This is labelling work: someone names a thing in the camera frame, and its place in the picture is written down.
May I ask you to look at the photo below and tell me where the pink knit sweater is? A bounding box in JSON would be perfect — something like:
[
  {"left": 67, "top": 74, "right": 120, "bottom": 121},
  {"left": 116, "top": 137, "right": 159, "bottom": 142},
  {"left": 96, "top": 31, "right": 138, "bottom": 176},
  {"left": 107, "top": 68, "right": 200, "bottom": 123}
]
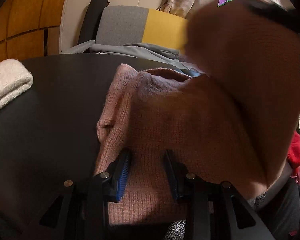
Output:
[{"left": 95, "top": 0, "right": 300, "bottom": 225}]

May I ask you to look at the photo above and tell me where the red knit sweater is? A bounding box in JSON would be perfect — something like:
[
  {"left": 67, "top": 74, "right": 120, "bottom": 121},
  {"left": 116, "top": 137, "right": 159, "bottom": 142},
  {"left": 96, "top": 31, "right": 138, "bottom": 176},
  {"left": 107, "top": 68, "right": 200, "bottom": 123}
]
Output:
[{"left": 287, "top": 131, "right": 300, "bottom": 177}]

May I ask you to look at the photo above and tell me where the folded white knit sweater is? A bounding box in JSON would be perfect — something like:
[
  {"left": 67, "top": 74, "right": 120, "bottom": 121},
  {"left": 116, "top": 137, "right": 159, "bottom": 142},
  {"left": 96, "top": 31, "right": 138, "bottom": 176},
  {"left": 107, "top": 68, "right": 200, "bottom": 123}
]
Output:
[{"left": 0, "top": 59, "right": 33, "bottom": 110}]

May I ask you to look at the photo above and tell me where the grey garment on chair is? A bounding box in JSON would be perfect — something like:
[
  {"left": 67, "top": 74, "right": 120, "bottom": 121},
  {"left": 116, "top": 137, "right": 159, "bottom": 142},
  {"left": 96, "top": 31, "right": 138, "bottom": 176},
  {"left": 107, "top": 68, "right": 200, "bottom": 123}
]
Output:
[{"left": 90, "top": 43, "right": 204, "bottom": 76}]

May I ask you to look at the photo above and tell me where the black rolled mat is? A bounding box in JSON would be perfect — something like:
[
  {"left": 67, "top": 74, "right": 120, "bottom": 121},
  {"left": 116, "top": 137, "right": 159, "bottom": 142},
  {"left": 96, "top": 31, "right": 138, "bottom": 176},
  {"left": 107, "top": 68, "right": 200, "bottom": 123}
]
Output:
[{"left": 78, "top": 0, "right": 109, "bottom": 44}]

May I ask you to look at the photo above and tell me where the wooden wardrobe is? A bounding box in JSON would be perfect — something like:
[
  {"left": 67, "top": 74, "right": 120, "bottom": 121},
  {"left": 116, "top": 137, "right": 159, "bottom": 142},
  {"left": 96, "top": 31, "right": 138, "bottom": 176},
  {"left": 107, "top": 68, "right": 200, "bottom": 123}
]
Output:
[{"left": 0, "top": 0, "right": 65, "bottom": 62}]

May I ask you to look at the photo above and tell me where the grey yellow blue chair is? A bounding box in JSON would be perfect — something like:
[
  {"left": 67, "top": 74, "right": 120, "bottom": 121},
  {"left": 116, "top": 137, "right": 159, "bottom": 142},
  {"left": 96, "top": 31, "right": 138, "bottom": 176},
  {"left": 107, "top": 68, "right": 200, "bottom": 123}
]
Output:
[{"left": 61, "top": 5, "right": 187, "bottom": 54}]

